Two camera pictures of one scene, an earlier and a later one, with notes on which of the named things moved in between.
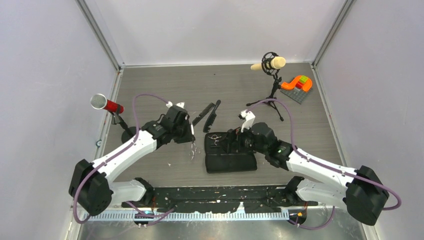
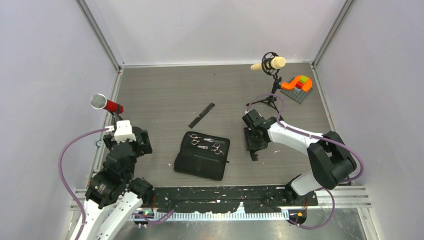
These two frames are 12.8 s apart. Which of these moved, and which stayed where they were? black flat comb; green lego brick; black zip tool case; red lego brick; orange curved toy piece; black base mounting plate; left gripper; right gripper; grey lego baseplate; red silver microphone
Moved: black zip tool case; right gripper; left gripper
Stayed: red lego brick; red silver microphone; green lego brick; orange curved toy piece; grey lego baseplate; black flat comb; black base mounting plate
